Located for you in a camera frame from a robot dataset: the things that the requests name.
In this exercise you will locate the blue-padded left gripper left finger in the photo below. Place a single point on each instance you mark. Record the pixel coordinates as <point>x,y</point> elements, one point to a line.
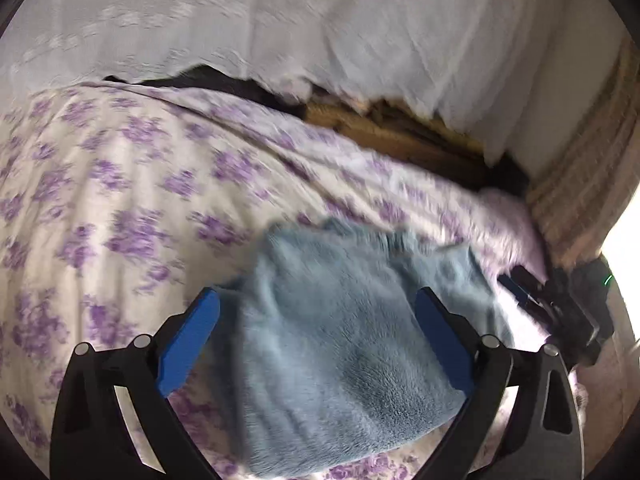
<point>90,439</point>

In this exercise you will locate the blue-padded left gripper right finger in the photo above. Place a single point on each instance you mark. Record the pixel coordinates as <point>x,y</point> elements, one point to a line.
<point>542,439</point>

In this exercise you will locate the light blue fleece garment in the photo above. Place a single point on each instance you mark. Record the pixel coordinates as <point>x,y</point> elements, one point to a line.
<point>318,358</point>

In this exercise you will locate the beige knitted blanket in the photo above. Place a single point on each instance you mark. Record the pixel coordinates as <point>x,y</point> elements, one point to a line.
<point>585,190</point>

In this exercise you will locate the purple floral bed sheet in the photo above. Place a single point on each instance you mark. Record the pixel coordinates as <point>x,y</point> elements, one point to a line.
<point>120,203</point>

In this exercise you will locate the white lace cover cloth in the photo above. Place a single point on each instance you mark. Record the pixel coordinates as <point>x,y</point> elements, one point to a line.
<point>470,62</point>

